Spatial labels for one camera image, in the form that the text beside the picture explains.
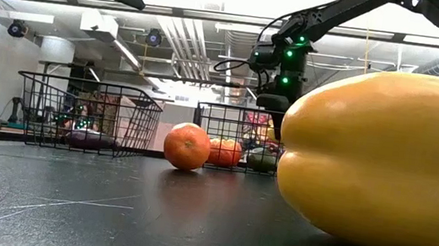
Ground ribbed ceiling duct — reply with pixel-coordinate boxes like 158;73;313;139
222;28;265;56

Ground brown cardboard box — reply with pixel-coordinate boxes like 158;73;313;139
73;89;139;141

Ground green avocado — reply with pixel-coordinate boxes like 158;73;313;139
244;146;281;175

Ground purple eggplant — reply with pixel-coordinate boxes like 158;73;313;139
62;126;121;154

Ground white ceiling pipes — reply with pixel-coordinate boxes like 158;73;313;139
149;14;219;83

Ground wide black wire basket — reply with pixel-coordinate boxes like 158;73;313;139
188;99;290;179

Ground black background stand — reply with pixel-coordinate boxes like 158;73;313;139
6;94;24;126

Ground orange fruit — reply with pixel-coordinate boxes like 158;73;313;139
160;119;215;174

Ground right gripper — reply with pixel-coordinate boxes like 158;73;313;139
250;58;307;145

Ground black ceiling camera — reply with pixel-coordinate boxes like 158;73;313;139
5;17;29;40
144;27;164;49

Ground white ceiling unit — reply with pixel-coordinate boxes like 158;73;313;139
77;9;120;45

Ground orange persimmon green calyx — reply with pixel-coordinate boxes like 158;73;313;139
206;136;245;170

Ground yellow bell pepper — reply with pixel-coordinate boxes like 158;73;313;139
266;56;439;246

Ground narrow black wire basket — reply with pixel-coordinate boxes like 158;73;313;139
8;69;167;164

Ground white pillar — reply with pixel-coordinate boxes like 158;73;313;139
35;35;78;79

